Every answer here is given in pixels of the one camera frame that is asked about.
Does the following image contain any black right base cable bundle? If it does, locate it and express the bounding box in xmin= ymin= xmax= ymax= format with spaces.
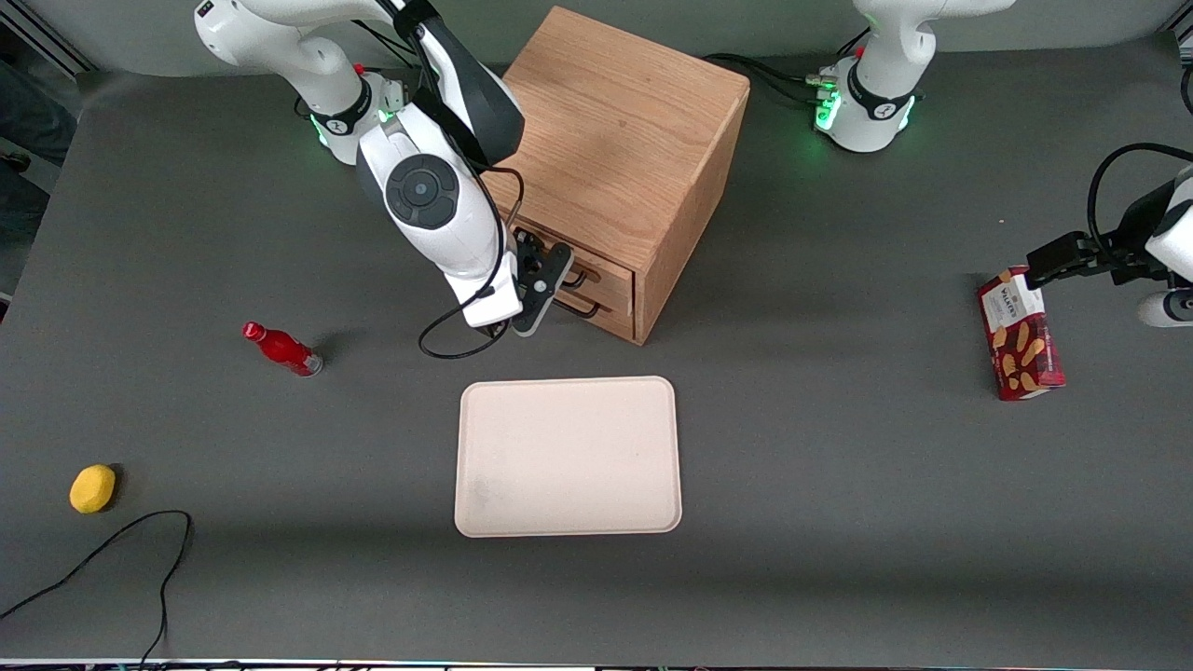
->
xmin=357 ymin=17 xmax=416 ymax=74

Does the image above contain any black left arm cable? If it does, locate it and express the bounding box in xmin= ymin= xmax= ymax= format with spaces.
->
xmin=1088 ymin=143 xmax=1193 ymax=267

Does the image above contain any black left base cable bundle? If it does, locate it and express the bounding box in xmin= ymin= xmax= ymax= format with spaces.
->
xmin=704 ymin=51 xmax=840 ymax=108

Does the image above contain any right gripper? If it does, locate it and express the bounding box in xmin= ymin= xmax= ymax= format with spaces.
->
xmin=513 ymin=229 xmax=575 ymax=338

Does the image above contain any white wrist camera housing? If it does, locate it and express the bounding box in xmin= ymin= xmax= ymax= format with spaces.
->
xmin=446 ymin=266 xmax=523 ymax=329
xmin=1148 ymin=207 xmax=1193 ymax=281

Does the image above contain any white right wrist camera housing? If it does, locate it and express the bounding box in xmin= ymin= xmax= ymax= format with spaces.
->
xmin=446 ymin=266 xmax=523 ymax=329

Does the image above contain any yellow lemon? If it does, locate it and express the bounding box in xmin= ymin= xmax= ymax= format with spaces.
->
xmin=69 ymin=464 xmax=117 ymax=514

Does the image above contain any aluminium frame profile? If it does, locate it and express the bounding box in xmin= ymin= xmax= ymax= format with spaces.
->
xmin=5 ymin=0 xmax=94 ymax=75

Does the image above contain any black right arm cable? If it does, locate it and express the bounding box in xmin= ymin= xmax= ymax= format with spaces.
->
xmin=418 ymin=166 xmax=526 ymax=361

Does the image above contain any thin black table cable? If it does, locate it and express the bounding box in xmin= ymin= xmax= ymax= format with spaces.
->
xmin=0 ymin=510 xmax=194 ymax=667

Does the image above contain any beige plastic tray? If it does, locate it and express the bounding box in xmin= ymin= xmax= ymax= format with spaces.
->
xmin=454 ymin=376 xmax=683 ymax=539

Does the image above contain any oak wooden drawer cabinet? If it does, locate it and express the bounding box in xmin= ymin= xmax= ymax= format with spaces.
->
xmin=480 ymin=5 xmax=752 ymax=348

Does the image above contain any black base cable bundle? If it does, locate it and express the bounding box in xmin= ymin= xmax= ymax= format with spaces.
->
xmin=357 ymin=17 xmax=416 ymax=74
xmin=704 ymin=51 xmax=840 ymax=108

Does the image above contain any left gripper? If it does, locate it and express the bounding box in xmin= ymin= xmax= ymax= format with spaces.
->
xmin=1026 ymin=182 xmax=1193 ymax=327

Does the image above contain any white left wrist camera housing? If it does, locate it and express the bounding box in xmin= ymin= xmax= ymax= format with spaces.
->
xmin=1148 ymin=207 xmax=1193 ymax=281

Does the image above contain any red plastic bottle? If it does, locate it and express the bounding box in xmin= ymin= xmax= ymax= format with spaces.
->
xmin=241 ymin=321 xmax=324 ymax=378

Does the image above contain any red tartan shortbread box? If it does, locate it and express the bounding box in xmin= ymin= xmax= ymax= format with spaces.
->
xmin=977 ymin=266 xmax=1066 ymax=403

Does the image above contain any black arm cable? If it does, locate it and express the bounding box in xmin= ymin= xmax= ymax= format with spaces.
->
xmin=418 ymin=166 xmax=526 ymax=361
xmin=1088 ymin=143 xmax=1193 ymax=267

